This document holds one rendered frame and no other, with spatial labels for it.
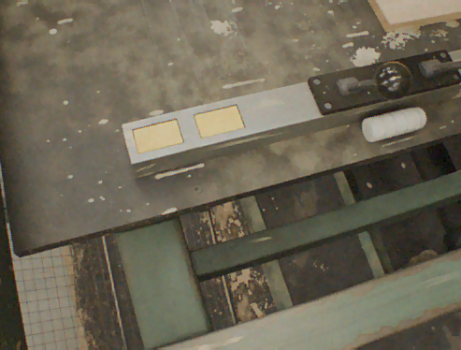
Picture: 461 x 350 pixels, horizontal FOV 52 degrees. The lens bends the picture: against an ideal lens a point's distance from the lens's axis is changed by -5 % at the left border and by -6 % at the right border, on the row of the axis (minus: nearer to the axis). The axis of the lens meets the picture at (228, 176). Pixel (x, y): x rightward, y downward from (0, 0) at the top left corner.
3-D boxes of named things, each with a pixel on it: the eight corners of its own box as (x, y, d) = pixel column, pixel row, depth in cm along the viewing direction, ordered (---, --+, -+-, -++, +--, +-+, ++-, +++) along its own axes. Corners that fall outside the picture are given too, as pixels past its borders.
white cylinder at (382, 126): (367, 146, 60) (421, 132, 61) (376, 135, 57) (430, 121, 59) (358, 125, 61) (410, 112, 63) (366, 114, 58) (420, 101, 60)
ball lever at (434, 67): (439, 81, 61) (518, 72, 48) (415, 87, 60) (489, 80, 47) (434, 52, 61) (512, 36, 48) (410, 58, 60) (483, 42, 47)
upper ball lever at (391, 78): (359, 100, 59) (423, 95, 46) (331, 107, 58) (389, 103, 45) (352, 69, 58) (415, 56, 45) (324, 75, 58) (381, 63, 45)
